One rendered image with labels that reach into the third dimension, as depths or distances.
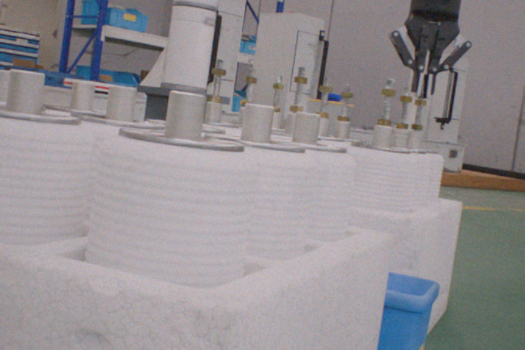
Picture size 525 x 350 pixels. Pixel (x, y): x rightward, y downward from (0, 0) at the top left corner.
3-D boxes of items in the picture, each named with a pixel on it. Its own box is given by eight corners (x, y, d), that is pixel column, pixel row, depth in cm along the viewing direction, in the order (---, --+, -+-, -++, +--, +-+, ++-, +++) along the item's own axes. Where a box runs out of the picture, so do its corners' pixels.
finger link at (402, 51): (393, 30, 119) (415, 61, 120) (383, 37, 119) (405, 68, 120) (397, 28, 117) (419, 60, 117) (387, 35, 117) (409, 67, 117)
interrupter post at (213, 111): (208, 126, 107) (211, 102, 107) (223, 128, 106) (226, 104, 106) (199, 125, 105) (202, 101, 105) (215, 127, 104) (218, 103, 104)
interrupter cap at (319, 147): (248, 143, 66) (249, 135, 66) (278, 144, 73) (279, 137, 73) (332, 156, 63) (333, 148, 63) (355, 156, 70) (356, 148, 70)
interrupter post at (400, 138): (409, 154, 108) (413, 130, 108) (401, 153, 106) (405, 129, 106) (395, 151, 110) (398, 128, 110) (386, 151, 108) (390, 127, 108)
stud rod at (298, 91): (289, 123, 101) (297, 66, 101) (292, 123, 102) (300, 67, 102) (296, 124, 101) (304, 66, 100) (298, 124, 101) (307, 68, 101)
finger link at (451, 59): (469, 39, 117) (438, 62, 117) (476, 48, 117) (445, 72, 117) (463, 40, 120) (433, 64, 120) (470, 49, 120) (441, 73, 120)
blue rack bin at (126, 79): (70, 89, 641) (73, 64, 640) (110, 94, 667) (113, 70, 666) (101, 94, 604) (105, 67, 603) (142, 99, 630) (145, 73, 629)
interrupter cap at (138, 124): (49, 119, 59) (51, 110, 59) (104, 123, 66) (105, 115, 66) (134, 133, 57) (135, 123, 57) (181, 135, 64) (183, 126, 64)
